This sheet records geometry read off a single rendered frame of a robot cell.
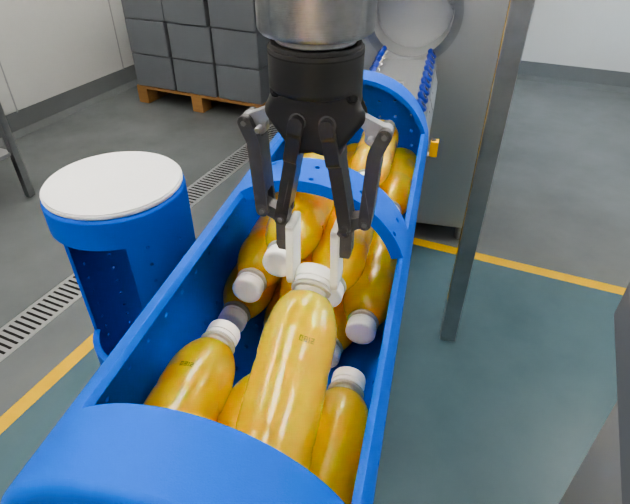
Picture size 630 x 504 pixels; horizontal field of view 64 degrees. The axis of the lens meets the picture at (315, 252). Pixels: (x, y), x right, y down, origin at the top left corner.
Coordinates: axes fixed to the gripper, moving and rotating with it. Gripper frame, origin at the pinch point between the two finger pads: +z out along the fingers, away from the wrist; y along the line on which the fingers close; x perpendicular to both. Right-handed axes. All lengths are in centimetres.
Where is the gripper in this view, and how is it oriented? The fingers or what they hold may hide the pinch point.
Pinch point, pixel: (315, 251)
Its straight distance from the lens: 50.3
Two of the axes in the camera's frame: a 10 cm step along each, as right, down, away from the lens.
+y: -9.7, -1.5, 1.9
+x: -2.4, 5.8, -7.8
